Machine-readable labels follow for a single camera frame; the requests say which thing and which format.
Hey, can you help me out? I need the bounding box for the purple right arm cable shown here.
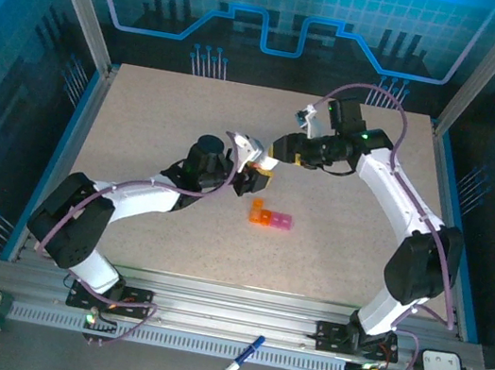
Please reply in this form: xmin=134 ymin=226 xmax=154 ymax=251
xmin=274 ymin=76 xmax=495 ymax=370

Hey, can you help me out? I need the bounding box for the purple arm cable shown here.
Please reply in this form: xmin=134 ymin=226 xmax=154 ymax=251
xmin=18 ymin=101 xmax=246 ymax=366
xmin=274 ymin=76 xmax=495 ymax=370

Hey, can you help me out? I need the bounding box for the long aluminium base rail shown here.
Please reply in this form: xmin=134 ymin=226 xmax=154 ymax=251
xmin=0 ymin=244 xmax=489 ymax=370

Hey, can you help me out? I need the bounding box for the orange pill box marked Sun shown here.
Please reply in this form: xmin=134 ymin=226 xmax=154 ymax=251
xmin=247 ymin=197 xmax=265 ymax=227

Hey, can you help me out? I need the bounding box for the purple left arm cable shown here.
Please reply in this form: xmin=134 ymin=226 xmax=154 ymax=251
xmin=18 ymin=101 xmax=246 ymax=366

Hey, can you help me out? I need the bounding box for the blue white marker pen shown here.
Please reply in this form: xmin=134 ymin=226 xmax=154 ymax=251
xmin=220 ymin=328 xmax=268 ymax=370

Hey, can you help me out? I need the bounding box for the blue printed back panel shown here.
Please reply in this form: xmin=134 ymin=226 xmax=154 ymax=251
xmin=43 ymin=0 xmax=495 ymax=129

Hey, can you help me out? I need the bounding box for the slotted grey cable duct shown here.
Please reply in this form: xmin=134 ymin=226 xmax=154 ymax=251
xmin=5 ymin=299 xmax=351 ymax=370

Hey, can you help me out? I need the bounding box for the blue table edge strip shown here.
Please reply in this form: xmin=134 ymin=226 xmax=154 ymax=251
xmin=6 ymin=59 xmax=106 ymax=273
xmin=406 ymin=130 xmax=495 ymax=345

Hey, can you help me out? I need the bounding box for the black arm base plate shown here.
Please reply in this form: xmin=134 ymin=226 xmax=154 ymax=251
xmin=312 ymin=319 xmax=403 ymax=364
xmin=65 ymin=276 xmax=157 ymax=322

